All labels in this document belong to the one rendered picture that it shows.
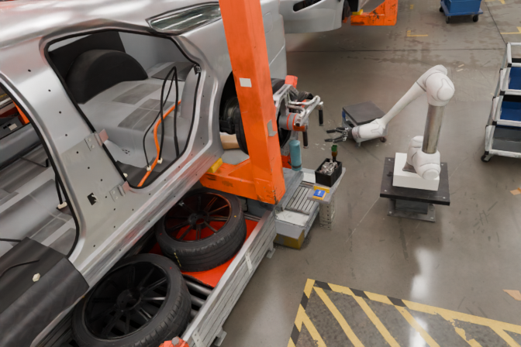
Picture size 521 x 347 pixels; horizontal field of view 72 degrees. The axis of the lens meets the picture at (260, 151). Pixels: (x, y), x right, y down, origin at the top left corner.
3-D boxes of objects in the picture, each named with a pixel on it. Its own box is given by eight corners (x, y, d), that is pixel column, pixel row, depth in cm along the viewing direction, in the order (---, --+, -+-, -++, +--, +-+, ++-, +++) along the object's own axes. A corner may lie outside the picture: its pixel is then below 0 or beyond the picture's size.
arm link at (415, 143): (424, 155, 289) (428, 132, 277) (431, 168, 273) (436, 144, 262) (403, 156, 291) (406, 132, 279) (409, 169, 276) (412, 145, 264)
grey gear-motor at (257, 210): (244, 200, 332) (237, 170, 312) (285, 210, 313) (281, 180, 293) (234, 212, 319) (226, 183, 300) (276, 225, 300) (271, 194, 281)
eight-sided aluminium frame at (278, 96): (298, 131, 323) (292, 75, 292) (304, 132, 320) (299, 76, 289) (271, 166, 285) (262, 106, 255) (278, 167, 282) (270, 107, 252)
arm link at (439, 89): (432, 166, 273) (441, 184, 254) (409, 167, 275) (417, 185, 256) (450, 70, 231) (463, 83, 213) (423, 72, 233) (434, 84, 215)
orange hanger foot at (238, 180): (212, 173, 298) (202, 139, 278) (267, 187, 274) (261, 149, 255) (201, 186, 286) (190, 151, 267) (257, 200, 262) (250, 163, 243)
